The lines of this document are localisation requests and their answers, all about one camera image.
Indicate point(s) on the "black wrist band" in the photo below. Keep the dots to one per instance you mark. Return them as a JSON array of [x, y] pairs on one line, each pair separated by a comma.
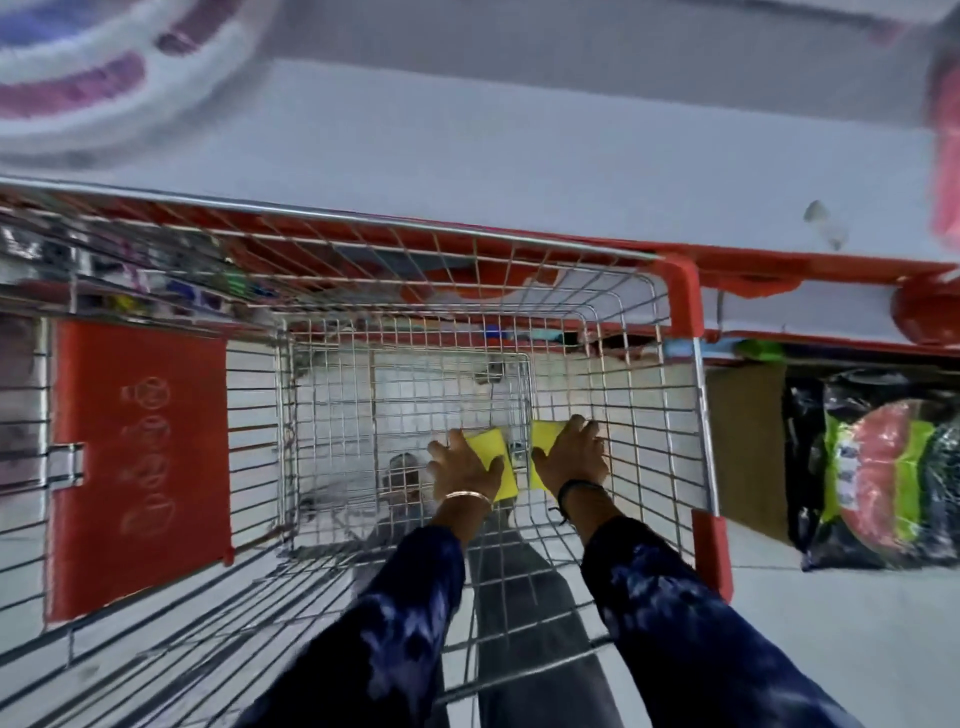
[[577, 487]]

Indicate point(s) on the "person's left hand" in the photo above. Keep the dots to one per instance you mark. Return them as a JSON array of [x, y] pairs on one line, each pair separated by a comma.
[[461, 472]]

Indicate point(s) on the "person's dark trousers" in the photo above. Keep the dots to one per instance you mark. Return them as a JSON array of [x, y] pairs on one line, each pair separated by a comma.
[[525, 600]]

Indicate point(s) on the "brown cardboard box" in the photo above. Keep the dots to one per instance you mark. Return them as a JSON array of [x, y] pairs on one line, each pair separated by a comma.
[[746, 450]]

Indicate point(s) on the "yellow packet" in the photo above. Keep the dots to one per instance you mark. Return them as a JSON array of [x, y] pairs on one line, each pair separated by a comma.
[[547, 435], [496, 446]]

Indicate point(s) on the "person's left forearm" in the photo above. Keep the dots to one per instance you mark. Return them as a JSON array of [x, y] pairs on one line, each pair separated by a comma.
[[390, 637]]

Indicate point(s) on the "person's right thumb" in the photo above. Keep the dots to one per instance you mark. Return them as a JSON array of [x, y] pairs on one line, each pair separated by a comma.
[[541, 459]]

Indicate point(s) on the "gold bangle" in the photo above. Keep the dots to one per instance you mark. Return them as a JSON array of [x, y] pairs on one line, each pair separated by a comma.
[[466, 497]]

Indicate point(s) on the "person's right forearm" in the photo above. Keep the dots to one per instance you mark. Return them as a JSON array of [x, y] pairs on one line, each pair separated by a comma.
[[675, 630]]

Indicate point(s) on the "pink packet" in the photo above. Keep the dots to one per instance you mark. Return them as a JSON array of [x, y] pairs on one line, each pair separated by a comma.
[[946, 142]]

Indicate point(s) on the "red plastic cart seat flap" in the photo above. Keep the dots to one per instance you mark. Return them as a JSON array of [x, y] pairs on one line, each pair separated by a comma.
[[139, 465]]

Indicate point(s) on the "black green snack bag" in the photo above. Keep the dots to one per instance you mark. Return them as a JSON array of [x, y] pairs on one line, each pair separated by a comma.
[[885, 472]]

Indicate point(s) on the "person's left thumb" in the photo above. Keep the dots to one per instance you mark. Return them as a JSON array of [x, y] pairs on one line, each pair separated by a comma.
[[495, 466]]

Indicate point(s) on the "person's right hand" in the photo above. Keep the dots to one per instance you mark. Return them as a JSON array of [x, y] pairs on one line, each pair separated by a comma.
[[574, 461]]

